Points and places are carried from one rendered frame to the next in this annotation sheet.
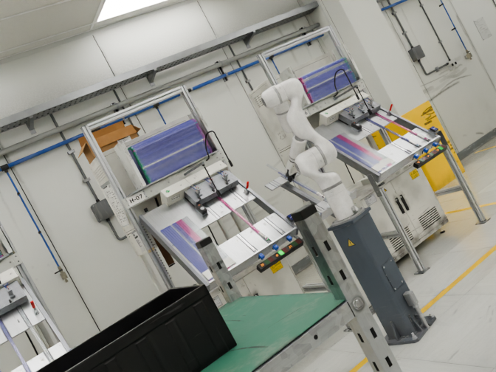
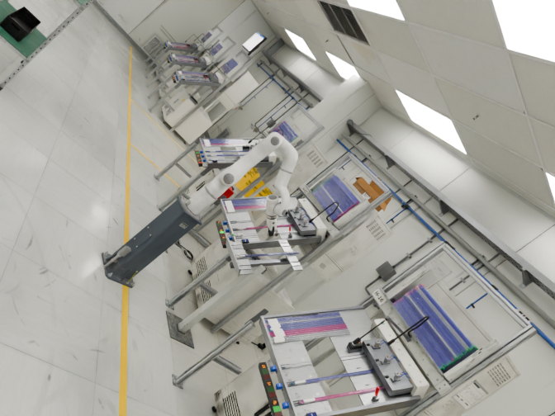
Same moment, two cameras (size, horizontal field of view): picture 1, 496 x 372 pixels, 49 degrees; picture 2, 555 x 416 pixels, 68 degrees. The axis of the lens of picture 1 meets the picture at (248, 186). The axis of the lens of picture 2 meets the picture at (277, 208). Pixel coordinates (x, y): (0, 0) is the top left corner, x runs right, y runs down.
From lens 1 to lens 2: 4.36 m
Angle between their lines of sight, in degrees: 83
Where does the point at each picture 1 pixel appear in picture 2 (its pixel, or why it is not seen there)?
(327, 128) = (366, 327)
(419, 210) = not seen: outside the picture
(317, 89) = (410, 306)
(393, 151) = (293, 354)
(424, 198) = not seen: outside the picture
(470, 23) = not seen: outside the picture
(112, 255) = (355, 287)
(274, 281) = (231, 272)
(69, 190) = (400, 248)
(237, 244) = (243, 218)
